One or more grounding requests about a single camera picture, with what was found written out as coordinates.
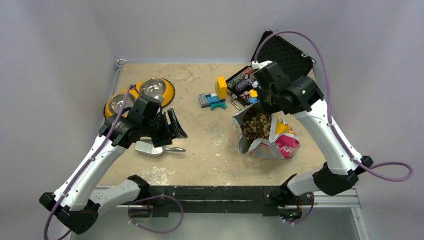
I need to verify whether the silver metal scoop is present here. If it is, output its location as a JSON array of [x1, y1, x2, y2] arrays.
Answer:
[[134, 140, 187, 157]]

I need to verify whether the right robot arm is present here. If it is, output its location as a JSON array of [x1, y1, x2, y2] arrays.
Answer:
[[251, 61, 374, 204]]

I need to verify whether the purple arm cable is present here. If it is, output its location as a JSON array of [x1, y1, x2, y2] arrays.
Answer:
[[43, 84, 142, 240], [253, 30, 415, 183]]

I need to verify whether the teal arch toy piece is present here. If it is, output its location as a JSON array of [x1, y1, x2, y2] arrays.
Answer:
[[210, 102, 227, 111]]

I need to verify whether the yellow double pet bowl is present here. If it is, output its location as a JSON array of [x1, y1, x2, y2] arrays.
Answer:
[[103, 77, 176, 119]]

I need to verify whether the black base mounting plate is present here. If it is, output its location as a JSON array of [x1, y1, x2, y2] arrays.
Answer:
[[127, 185, 313, 218]]

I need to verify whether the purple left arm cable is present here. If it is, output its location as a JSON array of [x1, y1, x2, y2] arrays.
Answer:
[[43, 84, 142, 240]]

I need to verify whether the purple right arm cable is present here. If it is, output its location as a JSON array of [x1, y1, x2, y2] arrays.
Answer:
[[253, 30, 415, 183]]

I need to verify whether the blue grey toy brick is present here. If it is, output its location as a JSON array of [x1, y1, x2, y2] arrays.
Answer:
[[198, 93, 222, 109]]

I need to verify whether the yellow toy brick block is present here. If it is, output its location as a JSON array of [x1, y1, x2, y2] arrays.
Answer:
[[215, 76, 228, 100]]

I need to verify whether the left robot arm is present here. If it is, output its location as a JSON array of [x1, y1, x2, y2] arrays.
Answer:
[[39, 96, 188, 235]]

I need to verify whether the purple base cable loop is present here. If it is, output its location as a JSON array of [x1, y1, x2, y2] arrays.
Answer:
[[128, 195, 185, 235]]

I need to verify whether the colourful pet food bag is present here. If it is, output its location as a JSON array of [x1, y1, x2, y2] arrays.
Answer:
[[232, 103, 301, 160]]

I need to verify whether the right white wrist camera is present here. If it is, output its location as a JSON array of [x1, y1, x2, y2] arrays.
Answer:
[[250, 60, 273, 71]]

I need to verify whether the black poker chip case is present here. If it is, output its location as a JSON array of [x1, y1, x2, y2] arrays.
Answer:
[[226, 35, 316, 111]]

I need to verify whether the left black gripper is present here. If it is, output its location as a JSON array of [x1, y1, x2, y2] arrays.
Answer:
[[141, 108, 187, 147]]

